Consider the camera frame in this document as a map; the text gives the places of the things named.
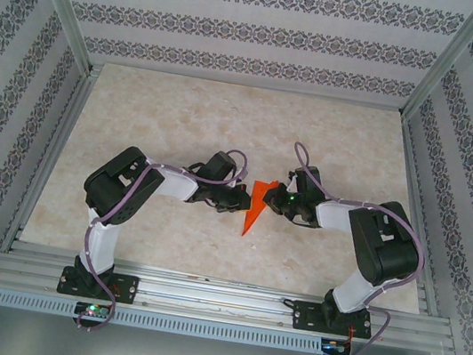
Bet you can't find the orange paper sheet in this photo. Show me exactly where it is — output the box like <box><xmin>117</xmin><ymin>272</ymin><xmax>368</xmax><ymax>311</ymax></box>
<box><xmin>239</xmin><ymin>174</ymin><xmax>285</xmax><ymax>242</ymax></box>

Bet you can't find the right controller board with LEDs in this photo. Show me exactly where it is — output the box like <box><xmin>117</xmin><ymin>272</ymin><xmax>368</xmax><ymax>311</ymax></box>
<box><xmin>321</xmin><ymin>337</ymin><xmax>351</xmax><ymax>355</ymax></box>

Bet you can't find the controller board with leds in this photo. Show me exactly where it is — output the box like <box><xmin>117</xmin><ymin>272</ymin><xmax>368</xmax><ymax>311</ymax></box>
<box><xmin>73</xmin><ymin>300</ymin><xmax>112</xmax><ymax>320</ymax></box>
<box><xmin>321</xmin><ymin>337</ymin><xmax>351</xmax><ymax>355</ymax></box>

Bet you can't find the left controller board with LEDs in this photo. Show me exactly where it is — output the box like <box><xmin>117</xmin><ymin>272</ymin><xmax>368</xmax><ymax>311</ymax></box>
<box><xmin>73</xmin><ymin>300</ymin><xmax>112</xmax><ymax>320</ymax></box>

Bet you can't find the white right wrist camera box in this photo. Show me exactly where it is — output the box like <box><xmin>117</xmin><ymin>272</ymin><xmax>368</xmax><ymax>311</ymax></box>
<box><xmin>284</xmin><ymin>170</ymin><xmax>301</xmax><ymax>193</ymax></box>

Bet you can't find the aluminium mounting rail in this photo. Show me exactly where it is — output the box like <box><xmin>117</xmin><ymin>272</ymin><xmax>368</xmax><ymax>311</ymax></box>
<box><xmin>0</xmin><ymin>241</ymin><xmax>454</xmax><ymax>355</ymax></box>

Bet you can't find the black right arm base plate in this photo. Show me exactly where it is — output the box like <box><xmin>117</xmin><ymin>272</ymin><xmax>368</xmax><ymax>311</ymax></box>
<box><xmin>291</xmin><ymin>298</ymin><xmax>376</xmax><ymax>343</ymax></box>

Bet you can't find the grey slotted cable duct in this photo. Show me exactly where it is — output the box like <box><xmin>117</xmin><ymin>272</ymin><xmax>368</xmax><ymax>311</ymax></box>
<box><xmin>0</xmin><ymin>287</ymin><xmax>325</xmax><ymax>355</ymax></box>

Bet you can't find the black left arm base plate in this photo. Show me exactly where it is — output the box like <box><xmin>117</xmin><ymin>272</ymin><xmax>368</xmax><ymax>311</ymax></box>
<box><xmin>55</xmin><ymin>264</ymin><xmax>140</xmax><ymax>306</ymax></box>

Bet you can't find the aluminium side rail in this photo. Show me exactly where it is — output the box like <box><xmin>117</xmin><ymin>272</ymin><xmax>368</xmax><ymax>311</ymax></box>
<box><xmin>0</xmin><ymin>56</ymin><xmax>101</xmax><ymax>262</ymax></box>
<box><xmin>371</xmin><ymin>113</ymin><xmax>469</xmax><ymax>319</ymax></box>

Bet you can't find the aluminium frame post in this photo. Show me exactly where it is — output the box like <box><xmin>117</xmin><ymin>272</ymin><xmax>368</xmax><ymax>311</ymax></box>
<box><xmin>3</xmin><ymin>0</ymin><xmax>103</xmax><ymax>74</ymax></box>
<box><xmin>401</xmin><ymin>0</ymin><xmax>473</xmax><ymax>130</ymax></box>

